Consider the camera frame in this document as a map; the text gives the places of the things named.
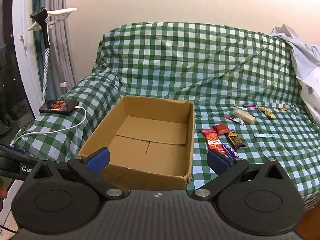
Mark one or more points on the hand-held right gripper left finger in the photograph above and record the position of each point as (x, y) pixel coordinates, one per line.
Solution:
(98, 160)

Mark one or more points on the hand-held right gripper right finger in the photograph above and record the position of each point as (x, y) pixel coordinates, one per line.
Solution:
(217, 161)

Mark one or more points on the black and gold snack packet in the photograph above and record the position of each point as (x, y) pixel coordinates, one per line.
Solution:
(233, 138)

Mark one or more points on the brown cardboard box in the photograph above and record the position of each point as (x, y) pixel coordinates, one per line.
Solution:
(150, 150)

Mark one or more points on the yellow snack bar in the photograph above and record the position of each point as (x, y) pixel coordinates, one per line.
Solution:
(266, 112)

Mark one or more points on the purple snack packet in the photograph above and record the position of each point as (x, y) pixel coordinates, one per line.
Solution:
(231, 152)

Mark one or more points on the large red snack packet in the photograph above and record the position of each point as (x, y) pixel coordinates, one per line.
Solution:
(212, 141)

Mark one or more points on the small red snack packet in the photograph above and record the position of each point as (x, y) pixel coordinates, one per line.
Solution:
(222, 129)

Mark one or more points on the red black white snack bar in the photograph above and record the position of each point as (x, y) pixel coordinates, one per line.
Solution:
(231, 118)

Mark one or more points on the light blue snack bar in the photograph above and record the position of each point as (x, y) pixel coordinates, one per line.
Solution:
(262, 135)

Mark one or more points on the clear pack of white crackers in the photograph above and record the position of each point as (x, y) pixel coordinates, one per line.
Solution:
(245, 117)

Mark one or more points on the pink and purple snack stick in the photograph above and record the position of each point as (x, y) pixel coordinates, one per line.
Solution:
(247, 107)

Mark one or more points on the black smartphone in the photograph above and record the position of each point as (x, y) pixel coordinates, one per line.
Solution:
(58, 106)

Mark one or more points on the white plastic clip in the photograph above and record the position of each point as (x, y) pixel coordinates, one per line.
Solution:
(63, 84)

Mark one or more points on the green checked cloth cover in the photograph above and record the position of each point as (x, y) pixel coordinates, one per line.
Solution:
(175, 55)

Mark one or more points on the light printed garment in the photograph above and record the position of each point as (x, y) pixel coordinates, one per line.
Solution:
(305, 60)

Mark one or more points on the white plastic hanger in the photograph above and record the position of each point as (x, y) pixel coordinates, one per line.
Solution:
(62, 12)

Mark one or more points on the white window frame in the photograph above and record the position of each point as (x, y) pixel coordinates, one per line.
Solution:
(25, 67)

